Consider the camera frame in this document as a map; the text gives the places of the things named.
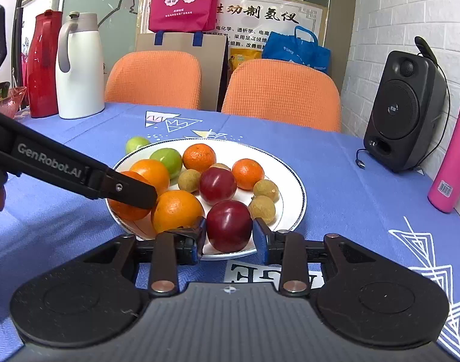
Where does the blue shopping bag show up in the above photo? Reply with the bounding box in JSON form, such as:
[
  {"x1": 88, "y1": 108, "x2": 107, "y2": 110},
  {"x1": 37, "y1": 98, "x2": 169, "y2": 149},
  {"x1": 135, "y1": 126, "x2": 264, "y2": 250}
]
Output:
[{"x1": 262, "y1": 26, "x2": 332, "y2": 75}]

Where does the brown paper bag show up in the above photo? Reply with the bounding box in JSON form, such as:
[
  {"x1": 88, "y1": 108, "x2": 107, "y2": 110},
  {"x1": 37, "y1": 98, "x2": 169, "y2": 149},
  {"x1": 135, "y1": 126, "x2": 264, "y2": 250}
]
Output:
[{"x1": 135, "y1": 31, "x2": 229, "y2": 112}]

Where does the red thermos jug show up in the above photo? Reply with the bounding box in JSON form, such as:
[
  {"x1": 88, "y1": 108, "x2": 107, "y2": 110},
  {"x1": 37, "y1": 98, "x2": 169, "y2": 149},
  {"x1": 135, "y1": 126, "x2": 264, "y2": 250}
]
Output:
[{"x1": 22, "y1": 10, "x2": 64, "y2": 118}]

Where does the tangerine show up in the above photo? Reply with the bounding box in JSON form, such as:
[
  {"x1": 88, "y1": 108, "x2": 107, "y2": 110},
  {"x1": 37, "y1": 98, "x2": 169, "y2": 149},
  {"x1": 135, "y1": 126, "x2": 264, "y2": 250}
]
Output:
[
  {"x1": 182, "y1": 143, "x2": 217, "y2": 173},
  {"x1": 107, "y1": 171, "x2": 155, "y2": 222},
  {"x1": 231, "y1": 158, "x2": 265, "y2": 191}
]

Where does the white thermos jug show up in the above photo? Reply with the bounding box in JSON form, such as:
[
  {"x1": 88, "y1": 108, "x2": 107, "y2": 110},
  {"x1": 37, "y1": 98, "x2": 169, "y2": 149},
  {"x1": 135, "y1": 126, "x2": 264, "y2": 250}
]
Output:
[{"x1": 56, "y1": 12, "x2": 106, "y2": 120}]

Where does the yellow snack bag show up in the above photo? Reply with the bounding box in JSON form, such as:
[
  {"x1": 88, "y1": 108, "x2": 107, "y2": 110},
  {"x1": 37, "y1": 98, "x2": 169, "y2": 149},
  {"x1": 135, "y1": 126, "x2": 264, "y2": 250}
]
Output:
[{"x1": 229, "y1": 47, "x2": 263, "y2": 70}]

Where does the black speaker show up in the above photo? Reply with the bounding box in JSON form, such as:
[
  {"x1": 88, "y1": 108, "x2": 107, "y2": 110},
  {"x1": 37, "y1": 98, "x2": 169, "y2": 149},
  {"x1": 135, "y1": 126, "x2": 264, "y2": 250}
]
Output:
[{"x1": 363, "y1": 50, "x2": 448, "y2": 173}]

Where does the black clip microphone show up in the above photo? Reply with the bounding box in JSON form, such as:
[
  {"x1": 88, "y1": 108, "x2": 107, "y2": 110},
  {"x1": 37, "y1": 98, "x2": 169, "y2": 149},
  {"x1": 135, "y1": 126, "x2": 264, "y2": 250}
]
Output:
[{"x1": 414, "y1": 37, "x2": 439, "y2": 65}]

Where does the white wall poster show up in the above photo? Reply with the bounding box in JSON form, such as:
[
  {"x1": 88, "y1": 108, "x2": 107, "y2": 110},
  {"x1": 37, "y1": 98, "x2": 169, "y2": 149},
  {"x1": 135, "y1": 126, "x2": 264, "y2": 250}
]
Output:
[{"x1": 140, "y1": 0, "x2": 329, "y2": 74}]

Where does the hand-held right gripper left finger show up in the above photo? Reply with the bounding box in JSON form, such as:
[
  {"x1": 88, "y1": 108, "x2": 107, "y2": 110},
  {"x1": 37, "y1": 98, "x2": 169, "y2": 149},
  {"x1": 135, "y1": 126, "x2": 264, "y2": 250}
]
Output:
[{"x1": 74, "y1": 217, "x2": 209, "y2": 298}]

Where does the white porcelain plate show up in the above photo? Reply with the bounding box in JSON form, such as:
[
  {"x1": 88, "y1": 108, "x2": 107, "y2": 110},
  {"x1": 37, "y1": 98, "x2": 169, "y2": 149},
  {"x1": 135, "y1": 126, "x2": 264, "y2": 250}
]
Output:
[{"x1": 106, "y1": 138, "x2": 307, "y2": 261}]

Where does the small green apple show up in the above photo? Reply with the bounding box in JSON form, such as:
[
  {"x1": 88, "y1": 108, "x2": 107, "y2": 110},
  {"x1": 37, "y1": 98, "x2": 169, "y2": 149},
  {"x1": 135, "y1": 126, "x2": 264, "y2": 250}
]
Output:
[{"x1": 125, "y1": 136, "x2": 151, "y2": 155}]

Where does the pink glass bowl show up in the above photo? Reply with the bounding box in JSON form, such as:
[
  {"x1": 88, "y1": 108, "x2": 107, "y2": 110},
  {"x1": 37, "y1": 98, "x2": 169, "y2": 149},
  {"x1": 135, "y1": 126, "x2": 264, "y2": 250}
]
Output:
[{"x1": 0, "y1": 86, "x2": 28, "y2": 119}]

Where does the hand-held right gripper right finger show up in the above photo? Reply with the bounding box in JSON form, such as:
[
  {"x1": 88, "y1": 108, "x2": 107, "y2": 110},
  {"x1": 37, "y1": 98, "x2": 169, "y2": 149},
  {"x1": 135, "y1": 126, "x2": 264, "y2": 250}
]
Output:
[{"x1": 252, "y1": 218, "x2": 389, "y2": 298}]

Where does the black speaker cable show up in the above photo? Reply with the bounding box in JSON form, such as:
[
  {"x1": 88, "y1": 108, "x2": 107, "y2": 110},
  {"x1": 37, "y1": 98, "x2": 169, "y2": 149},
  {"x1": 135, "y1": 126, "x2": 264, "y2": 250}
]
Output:
[{"x1": 356, "y1": 147, "x2": 377, "y2": 170}]

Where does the magenta tote bag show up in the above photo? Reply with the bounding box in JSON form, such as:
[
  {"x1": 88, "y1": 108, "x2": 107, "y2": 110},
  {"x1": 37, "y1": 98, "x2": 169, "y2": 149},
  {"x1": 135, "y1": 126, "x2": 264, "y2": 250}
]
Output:
[{"x1": 148, "y1": 0, "x2": 223, "y2": 33}]

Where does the smooth orange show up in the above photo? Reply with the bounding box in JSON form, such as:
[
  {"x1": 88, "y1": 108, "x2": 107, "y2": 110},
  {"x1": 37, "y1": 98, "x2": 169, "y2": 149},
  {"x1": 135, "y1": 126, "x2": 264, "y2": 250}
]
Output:
[
  {"x1": 151, "y1": 190, "x2": 206, "y2": 234},
  {"x1": 129, "y1": 159, "x2": 170, "y2": 197}
]

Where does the pink bottle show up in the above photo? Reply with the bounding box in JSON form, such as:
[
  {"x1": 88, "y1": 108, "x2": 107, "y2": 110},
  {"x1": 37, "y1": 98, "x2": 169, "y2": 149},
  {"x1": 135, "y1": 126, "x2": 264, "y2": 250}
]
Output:
[{"x1": 427, "y1": 97, "x2": 460, "y2": 214}]

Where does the large green apple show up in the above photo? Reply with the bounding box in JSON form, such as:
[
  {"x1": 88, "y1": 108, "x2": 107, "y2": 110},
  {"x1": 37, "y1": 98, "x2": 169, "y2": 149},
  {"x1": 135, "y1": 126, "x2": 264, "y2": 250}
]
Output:
[{"x1": 150, "y1": 148, "x2": 183, "y2": 179}]

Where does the orange chair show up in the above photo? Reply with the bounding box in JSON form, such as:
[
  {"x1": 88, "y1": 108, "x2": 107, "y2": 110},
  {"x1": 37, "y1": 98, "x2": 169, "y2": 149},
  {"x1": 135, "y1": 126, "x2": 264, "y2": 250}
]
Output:
[
  {"x1": 104, "y1": 51, "x2": 203, "y2": 110},
  {"x1": 221, "y1": 59, "x2": 342, "y2": 132}
]

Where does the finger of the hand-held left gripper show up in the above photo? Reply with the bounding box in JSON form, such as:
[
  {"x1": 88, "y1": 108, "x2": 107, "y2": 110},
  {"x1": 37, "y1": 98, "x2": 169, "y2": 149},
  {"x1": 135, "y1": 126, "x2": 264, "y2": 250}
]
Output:
[{"x1": 85, "y1": 168, "x2": 158, "y2": 210}]

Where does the blue printed tablecloth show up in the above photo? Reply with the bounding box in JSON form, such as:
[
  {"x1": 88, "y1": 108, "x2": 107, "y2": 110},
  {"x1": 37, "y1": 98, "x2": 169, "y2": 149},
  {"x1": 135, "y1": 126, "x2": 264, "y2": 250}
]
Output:
[{"x1": 0, "y1": 102, "x2": 460, "y2": 362}]

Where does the dark red apple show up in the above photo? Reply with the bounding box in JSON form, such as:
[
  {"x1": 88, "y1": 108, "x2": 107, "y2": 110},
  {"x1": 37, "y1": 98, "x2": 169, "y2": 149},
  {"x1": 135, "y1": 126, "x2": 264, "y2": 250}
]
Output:
[
  {"x1": 206, "y1": 200, "x2": 253, "y2": 254},
  {"x1": 199, "y1": 167, "x2": 238, "y2": 206}
]

